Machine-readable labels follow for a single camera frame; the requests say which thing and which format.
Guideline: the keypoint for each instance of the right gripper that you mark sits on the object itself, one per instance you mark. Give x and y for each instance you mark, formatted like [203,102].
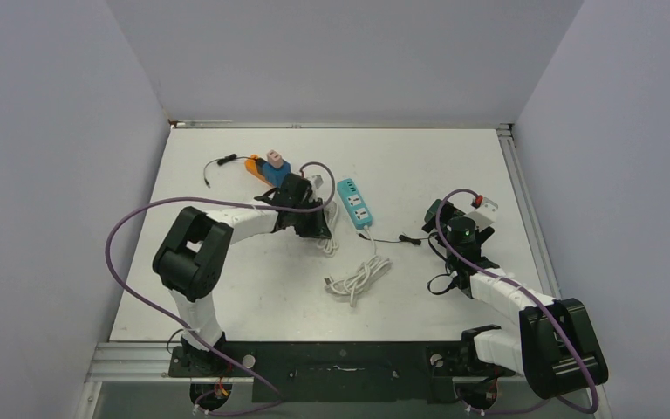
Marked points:
[446,211]

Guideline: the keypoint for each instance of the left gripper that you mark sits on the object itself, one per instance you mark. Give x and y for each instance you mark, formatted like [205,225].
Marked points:
[316,230]

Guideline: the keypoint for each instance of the blue plug adapter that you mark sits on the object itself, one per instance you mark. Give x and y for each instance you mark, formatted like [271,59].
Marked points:
[275,176]

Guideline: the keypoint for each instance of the green cube plug adapter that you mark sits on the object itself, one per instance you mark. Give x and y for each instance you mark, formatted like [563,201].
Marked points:
[430,216]

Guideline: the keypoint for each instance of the teal power strip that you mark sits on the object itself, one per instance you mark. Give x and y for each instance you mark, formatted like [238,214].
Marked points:
[354,204]

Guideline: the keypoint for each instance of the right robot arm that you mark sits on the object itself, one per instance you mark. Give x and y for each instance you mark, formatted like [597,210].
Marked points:
[555,348]

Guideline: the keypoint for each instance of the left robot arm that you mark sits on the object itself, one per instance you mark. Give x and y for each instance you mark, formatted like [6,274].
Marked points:
[190,259]

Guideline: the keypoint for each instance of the white charger plug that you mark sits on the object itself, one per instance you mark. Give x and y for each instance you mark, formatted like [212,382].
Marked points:
[274,159]

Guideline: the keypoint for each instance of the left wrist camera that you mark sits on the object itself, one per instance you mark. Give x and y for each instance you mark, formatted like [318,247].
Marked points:
[316,182]

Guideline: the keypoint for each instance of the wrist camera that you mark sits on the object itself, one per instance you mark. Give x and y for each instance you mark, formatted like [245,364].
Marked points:
[316,182]
[484,212]

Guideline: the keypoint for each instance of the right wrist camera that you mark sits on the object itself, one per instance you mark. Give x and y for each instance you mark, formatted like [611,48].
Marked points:
[484,212]

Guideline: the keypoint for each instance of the aluminium right rail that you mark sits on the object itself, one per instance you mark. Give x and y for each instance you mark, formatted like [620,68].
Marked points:
[538,246]

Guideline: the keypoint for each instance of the aluminium rail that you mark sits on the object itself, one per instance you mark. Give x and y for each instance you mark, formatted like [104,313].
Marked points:
[538,246]
[135,362]

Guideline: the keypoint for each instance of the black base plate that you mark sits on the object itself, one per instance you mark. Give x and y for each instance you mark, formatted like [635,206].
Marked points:
[345,371]

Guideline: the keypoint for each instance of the aluminium front rail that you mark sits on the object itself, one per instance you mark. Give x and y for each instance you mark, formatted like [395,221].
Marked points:
[135,362]

